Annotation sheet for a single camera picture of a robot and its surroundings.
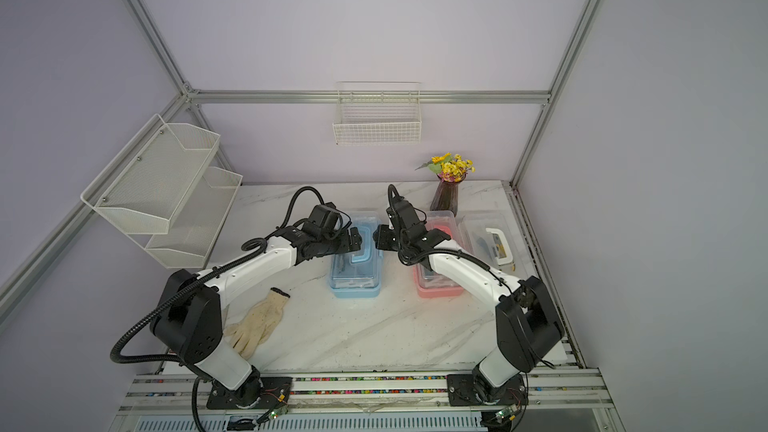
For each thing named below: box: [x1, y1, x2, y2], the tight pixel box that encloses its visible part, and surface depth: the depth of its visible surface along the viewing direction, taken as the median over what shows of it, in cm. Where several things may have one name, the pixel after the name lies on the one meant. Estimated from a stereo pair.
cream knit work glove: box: [223, 287, 290, 361], surface depth 88 cm
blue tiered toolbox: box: [330, 210, 383, 298], surface depth 88 cm
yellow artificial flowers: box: [414, 152, 476, 183], surface depth 95 cm
